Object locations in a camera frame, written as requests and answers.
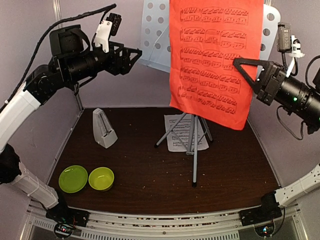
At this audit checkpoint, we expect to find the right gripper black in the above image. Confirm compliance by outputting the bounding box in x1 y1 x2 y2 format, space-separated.
233 55 320 128

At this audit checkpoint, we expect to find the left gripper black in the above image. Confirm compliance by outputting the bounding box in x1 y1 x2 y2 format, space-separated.
63 40 143 84

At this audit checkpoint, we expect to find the white perforated music stand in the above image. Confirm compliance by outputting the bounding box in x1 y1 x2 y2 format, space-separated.
139 0 281 187

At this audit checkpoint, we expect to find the red sheet music page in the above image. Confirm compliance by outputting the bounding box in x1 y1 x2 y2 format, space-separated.
169 0 264 131

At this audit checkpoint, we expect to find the grey metronome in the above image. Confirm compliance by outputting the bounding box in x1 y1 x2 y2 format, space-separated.
92 108 118 149

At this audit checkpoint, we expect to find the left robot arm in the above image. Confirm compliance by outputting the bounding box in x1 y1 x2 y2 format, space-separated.
0 25 142 222

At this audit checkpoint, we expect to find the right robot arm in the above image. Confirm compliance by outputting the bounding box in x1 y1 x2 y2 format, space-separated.
233 57 320 221

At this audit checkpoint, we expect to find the white sheet music page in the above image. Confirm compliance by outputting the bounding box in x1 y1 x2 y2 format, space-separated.
164 114 213 152

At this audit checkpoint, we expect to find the yellow-green bowl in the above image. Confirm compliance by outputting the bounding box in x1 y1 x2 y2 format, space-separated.
88 167 115 192

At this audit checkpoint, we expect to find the green plate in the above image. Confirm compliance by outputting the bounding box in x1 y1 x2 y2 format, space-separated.
58 165 88 194

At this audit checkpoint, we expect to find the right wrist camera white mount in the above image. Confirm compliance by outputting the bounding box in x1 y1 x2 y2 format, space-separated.
277 22 305 77

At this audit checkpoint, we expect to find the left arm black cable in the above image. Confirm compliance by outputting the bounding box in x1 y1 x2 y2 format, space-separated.
0 2 118 113

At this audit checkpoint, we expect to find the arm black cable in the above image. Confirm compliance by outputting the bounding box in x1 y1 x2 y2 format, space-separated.
0 2 118 113
276 54 320 141

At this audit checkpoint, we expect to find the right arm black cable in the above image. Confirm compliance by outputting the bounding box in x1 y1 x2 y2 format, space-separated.
276 54 320 141

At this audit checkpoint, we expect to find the right aluminium corner post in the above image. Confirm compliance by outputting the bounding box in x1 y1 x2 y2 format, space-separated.
264 0 274 6

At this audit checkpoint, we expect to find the aluminium corner post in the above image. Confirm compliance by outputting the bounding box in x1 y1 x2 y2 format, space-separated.
264 0 274 6
52 0 85 113

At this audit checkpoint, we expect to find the left aluminium corner post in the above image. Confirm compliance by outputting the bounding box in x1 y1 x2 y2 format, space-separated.
52 0 85 113

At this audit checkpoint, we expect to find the aluminium front rail frame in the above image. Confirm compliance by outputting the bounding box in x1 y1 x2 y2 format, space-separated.
24 197 301 240

